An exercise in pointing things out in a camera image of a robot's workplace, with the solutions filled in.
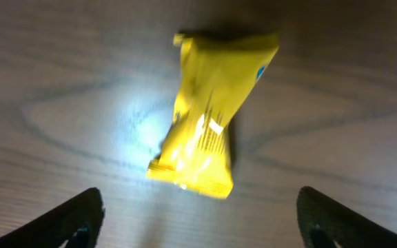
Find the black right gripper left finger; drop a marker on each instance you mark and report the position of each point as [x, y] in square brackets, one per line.
[75, 223]

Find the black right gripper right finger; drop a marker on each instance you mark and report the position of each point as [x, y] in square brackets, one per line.
[324, 222]

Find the yellow snack packet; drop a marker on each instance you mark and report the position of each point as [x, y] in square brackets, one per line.
[216, 78]

